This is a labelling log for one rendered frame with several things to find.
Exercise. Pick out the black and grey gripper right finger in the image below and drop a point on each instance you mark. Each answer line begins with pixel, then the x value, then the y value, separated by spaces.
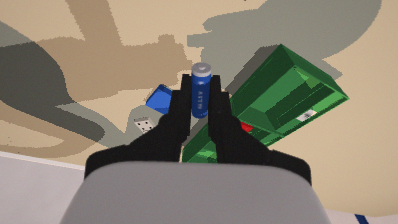
pixel 234 145

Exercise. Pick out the red nine-volt battery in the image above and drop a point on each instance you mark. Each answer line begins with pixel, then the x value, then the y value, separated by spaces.
pixel 246 127

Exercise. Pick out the blue flat block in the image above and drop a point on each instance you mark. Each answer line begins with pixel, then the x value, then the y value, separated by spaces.
pixel 160 99

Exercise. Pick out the grey domino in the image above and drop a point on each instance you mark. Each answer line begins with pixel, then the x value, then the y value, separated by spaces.
pixel 144 124

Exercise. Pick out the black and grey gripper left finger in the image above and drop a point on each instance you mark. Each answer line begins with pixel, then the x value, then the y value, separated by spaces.
pixel 160 144

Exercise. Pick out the green three-compartment bin rack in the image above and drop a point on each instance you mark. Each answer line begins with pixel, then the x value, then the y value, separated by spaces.
pixel 275 100

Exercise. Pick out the blue battery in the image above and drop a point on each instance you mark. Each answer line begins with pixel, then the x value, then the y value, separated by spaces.
pixel 201 76

